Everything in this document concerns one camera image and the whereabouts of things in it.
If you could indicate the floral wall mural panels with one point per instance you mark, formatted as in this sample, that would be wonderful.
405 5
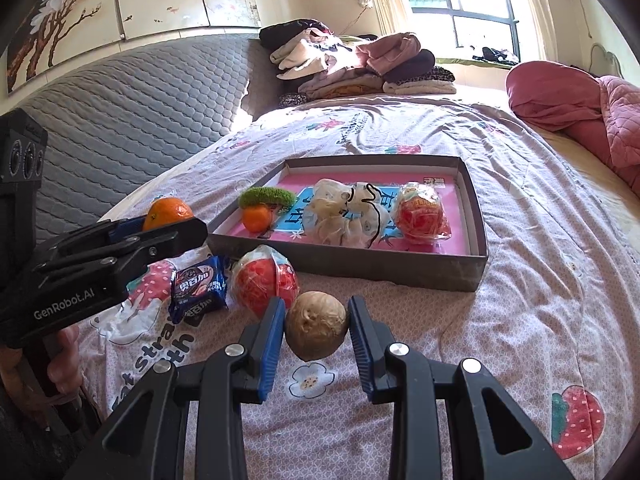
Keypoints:
125 5

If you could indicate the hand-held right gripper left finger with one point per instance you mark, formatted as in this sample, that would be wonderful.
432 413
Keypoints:
272 350

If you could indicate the pink quilted duvet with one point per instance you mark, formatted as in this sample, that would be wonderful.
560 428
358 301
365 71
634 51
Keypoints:
565 105

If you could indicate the brown round ball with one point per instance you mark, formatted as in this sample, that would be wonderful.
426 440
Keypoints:
316 325

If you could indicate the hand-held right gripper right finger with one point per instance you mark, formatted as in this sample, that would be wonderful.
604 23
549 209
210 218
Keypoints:
362 350

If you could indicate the window with dark frame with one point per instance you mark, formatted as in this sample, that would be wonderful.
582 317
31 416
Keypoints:
470 5

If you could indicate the blue cookie packet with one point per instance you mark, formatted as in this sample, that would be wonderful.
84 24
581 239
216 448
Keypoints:
197 290

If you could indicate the strawberry printed blanket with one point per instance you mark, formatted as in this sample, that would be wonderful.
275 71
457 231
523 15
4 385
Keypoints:
525 310

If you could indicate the dark clothes on windowsill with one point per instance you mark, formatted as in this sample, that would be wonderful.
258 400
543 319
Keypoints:
495 55

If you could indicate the grey cardboard box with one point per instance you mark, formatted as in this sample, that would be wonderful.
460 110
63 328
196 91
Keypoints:
350 265

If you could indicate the grey quilted headboard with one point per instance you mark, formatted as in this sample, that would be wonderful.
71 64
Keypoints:
125 120

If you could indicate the person's left hand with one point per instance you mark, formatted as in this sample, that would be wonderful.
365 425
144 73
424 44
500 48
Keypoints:
65 360

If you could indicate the pile of folded clothes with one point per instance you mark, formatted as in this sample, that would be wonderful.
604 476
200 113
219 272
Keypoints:
360 65

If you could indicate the plain cream curtain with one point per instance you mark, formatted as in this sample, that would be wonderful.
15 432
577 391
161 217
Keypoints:
537 5

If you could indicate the red ball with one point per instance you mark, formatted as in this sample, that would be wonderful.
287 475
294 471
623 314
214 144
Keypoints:
260 280
422 215

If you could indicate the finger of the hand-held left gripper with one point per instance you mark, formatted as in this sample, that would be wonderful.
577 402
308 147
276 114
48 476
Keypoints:
122 229
170 240

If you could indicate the small orange mandarin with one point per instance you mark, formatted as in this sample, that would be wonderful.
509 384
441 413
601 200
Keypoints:
257 219
167 210

